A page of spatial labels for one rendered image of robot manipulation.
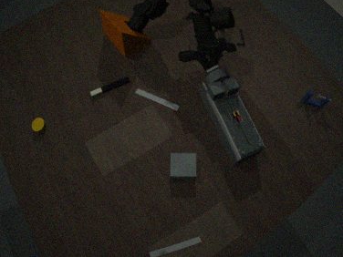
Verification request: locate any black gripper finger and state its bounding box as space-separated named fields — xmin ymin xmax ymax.
xmin=195 ymin=58 xmax=210 ymax=74
xmin=209 ymin=54 xmax=223 ymax=67

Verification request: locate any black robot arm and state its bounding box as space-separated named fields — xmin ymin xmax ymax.
xmin=124 ymin=0 xmax=234 ymax=57

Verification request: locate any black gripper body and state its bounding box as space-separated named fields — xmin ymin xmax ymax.
xmin=179 ymin=30 xmax=236 ymax=62

